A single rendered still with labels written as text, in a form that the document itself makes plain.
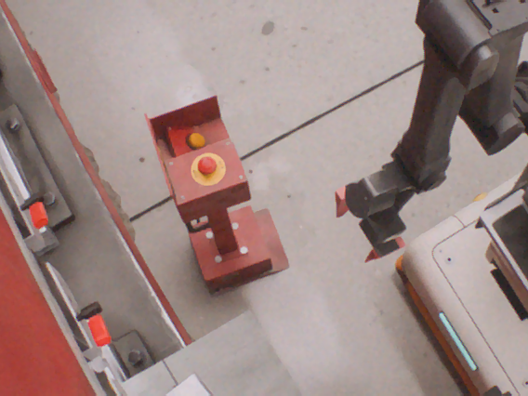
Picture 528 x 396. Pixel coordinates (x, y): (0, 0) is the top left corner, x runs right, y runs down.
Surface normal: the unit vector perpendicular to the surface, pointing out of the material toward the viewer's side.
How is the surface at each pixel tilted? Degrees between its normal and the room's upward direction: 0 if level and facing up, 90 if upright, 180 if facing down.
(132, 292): 0
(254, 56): 0
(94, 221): 0
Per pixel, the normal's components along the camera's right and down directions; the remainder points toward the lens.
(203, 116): 0.33, 0.88
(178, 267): -0.06, -0.34
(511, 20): 0.13, -0.44
